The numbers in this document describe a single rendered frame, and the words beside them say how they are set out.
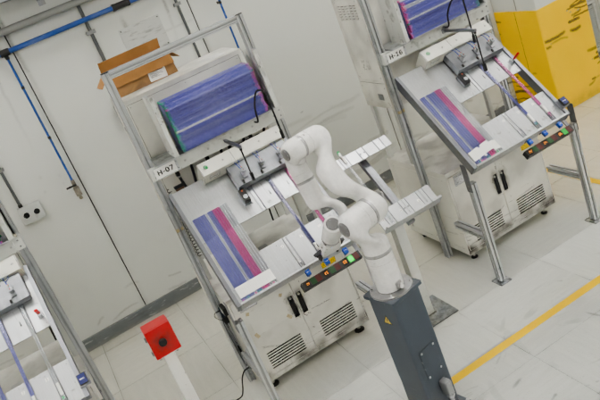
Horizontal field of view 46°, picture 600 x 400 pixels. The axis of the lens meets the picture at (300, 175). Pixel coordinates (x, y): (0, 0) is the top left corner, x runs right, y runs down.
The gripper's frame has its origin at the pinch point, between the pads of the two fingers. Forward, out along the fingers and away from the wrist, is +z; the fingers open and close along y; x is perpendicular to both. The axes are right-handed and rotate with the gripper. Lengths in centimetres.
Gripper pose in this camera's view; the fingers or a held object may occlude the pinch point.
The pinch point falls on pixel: (328, 253)
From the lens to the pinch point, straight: 337.4
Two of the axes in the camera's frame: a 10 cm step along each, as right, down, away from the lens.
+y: 8.4, -4.5, 3.0
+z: -0.3, 5.1, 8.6
